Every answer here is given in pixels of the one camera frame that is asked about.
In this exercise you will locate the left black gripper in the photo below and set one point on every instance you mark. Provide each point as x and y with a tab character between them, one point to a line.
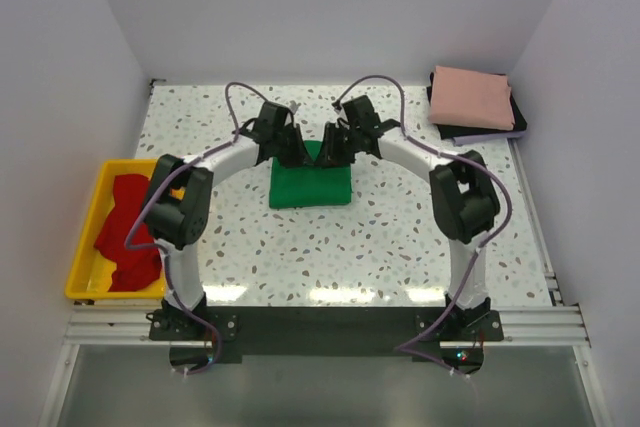
300	157

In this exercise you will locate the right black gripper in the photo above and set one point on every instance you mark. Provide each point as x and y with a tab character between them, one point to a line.
330	155

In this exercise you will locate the green t-shirt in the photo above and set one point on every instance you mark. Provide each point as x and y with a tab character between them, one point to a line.
309	186

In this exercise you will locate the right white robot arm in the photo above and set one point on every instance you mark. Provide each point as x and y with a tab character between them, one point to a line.
464	202

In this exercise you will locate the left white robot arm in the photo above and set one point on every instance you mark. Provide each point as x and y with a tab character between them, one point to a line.
177	205

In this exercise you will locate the folded black t-shirt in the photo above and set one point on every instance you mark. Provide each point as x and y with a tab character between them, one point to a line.
448	132

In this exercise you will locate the folded lavender t-shirt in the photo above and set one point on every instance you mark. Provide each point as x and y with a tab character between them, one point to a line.
479	138

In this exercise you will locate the folded pink t-shirt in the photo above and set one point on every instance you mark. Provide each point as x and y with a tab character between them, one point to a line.
471	99

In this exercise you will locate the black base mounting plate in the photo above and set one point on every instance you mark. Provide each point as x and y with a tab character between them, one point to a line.
227	334

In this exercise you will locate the yellow plastic bin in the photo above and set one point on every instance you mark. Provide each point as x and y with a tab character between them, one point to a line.
90	274

